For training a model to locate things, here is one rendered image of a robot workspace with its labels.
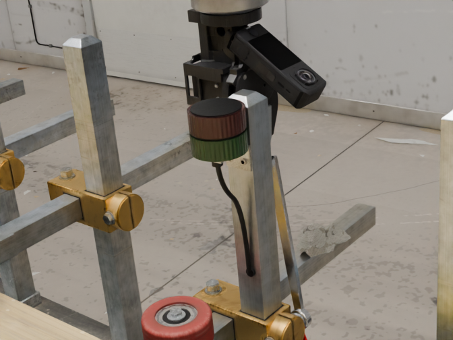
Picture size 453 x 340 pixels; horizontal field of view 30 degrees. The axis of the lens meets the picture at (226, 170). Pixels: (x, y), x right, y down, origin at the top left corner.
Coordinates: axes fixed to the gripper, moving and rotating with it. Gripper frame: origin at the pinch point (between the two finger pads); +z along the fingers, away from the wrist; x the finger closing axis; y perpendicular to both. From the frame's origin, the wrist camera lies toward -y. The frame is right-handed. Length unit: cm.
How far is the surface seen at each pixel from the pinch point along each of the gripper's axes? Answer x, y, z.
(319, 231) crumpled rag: -10.6, -1.7, 13.1
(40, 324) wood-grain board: 27.2, 11.3, 10.8
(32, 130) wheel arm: -3.2, 48.3, 4.8
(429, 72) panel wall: -246, 99, 75
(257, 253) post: 9.5, -6.8, 4.9
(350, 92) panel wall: -244, 137, 89
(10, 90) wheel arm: -17, 72, 6
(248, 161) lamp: 9.8, -6.8, -6.5
